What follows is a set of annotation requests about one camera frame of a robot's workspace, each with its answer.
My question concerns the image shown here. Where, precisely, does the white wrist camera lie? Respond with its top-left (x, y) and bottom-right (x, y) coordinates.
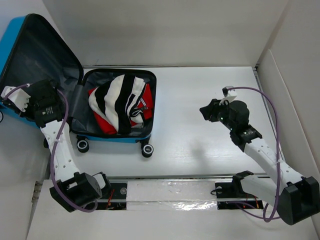
top-left (219, 86), bottom-right (238, 106)
top-left (0, 83), bottom-right (31, 118)

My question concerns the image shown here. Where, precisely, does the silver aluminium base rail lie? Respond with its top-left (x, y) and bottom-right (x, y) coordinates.
top-left (97, 178), bottom-right (265, 211)

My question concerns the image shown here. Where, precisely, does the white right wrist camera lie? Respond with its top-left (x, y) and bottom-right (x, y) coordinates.
top-left (219, 86), bottom-right (238, 106)

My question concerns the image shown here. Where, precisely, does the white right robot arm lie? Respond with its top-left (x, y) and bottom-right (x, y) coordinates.
top-left (199, 98), bottom-right (320, 226)

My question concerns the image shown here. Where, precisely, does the black white striped garment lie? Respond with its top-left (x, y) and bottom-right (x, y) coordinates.
top-left (88, 74), bottom-right (151, 135)

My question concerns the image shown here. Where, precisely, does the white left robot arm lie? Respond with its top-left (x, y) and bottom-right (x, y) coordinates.
top-left (27, 79), bottom-right (112, 213)

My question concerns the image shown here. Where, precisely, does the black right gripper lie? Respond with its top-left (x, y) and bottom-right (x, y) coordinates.
top-left (198, 98), bottom-right (236, 131)

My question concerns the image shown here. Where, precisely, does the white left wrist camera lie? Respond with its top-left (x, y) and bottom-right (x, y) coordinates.
top-left (0, 83), bottom-right (31, 118)

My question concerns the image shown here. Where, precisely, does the red shirt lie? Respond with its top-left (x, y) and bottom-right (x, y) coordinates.
top-left (88, 83), bottom-right (154, 135)

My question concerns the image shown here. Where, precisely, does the blue hard-shell suitcase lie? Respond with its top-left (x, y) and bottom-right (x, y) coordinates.
top-left (0, 13), bottom-right (157, 158)

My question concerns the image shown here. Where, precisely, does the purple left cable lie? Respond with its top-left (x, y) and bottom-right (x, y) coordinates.
top-left (2, 83), bottom-right (99, 213)

